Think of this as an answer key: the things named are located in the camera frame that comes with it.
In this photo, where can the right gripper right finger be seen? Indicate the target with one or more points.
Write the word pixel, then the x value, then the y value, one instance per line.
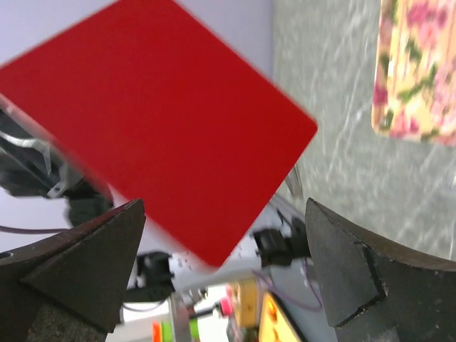
pixel 375 289

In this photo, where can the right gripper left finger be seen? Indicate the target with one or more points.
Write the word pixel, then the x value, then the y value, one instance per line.
pixel 70 287

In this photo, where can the red box lid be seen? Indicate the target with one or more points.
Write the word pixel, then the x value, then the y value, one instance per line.
pixel 147 99

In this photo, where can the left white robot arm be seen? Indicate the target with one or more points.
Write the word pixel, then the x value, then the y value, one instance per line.
pixel 32 167

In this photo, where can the floral tray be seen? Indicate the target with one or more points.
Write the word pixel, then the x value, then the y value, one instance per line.
pixel 414 89

